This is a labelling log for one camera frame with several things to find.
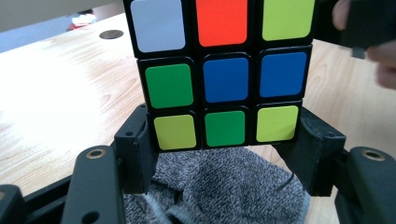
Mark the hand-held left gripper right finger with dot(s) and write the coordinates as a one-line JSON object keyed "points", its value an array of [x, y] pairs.
{"points": [[317, 155]]}

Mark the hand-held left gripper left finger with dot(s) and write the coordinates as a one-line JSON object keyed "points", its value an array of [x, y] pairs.
{"points": [[137, 155]]}

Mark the grey fuzzy cloth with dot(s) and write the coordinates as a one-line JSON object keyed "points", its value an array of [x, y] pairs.
{"points": [[218, 186]]}

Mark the multicoloured puzzle cube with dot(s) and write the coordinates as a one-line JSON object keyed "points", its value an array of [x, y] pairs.
{"points": [[225, 79]]}

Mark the dark round table grommet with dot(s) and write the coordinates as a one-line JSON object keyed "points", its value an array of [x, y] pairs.
{"points": [[111, 34]]}

